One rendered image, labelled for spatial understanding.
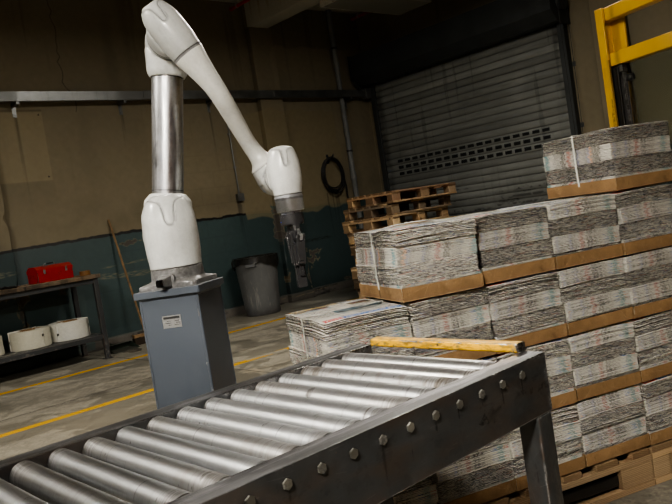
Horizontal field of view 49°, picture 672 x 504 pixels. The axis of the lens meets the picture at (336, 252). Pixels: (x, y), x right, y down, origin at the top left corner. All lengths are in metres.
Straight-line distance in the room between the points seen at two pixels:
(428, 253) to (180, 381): 0.84
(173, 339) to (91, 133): 7.06
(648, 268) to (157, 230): 1.72
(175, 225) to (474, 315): 0.98
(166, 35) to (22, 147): 6.57
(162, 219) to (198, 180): 7.52
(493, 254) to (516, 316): 0.22
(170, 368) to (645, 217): 1.72
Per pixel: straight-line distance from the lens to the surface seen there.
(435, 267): 2.31
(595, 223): 2.70
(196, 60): 2.30
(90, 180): 9.01
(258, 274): 9.26
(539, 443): 1.55
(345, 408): 1.32
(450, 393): 1.31
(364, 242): 2.49
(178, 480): 1.16
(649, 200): 2.87
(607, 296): 2.73
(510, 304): 2.48
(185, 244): 2.17
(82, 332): 8.15
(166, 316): 2.17
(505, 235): 2.48
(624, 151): 2.82
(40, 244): 8.71
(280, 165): 2.28
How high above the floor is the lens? 1.14
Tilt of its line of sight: 3 degrees down
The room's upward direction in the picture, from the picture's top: 9 degrees counter-clockwise
